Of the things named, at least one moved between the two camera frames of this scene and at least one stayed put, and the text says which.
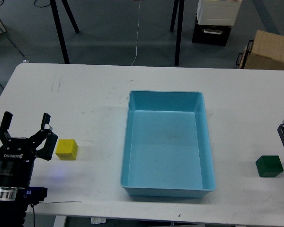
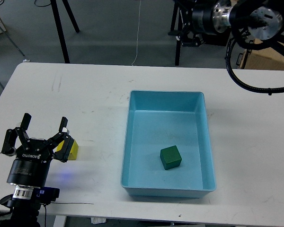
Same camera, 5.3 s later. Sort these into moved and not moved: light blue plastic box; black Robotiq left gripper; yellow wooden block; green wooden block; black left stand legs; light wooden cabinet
Moved: green wooden block; black Robotiq left gripper
Not moved: yellow wooden block; light wooden cabinet; black left stand legs; light blue plastic box
